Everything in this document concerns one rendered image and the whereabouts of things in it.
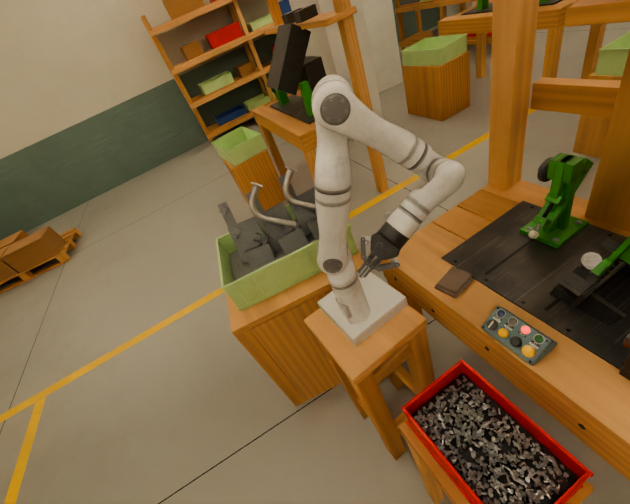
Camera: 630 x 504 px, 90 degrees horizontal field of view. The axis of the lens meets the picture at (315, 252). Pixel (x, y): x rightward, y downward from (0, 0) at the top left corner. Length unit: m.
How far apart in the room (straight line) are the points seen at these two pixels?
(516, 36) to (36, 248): 5.54
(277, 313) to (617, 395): 1.09
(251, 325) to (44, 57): 6.57
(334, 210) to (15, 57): 7.04
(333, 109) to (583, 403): 0.85
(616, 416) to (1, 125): 7.92
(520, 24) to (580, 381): 1.02
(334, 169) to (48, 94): 6.97
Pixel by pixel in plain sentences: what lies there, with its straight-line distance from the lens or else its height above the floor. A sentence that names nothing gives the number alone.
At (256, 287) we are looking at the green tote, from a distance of 1.43.
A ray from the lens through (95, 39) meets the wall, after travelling 7.34.
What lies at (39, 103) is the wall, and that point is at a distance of 7.57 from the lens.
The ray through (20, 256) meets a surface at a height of 0.35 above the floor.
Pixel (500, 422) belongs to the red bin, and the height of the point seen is 0.88.
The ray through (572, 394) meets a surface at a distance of 1.00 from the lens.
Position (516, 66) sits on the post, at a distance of 1.37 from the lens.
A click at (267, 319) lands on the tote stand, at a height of 0.76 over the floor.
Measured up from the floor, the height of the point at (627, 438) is 0.90.
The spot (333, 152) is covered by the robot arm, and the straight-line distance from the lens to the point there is 0.77.
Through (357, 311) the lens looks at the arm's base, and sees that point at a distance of 1.06.
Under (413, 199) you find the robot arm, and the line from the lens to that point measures 0.81.
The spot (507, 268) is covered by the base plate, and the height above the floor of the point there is 0.90.
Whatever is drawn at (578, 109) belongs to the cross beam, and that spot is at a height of 1.20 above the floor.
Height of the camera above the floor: 1.78
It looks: 39 degrees down
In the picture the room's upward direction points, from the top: 24 degrees counter-clockwise
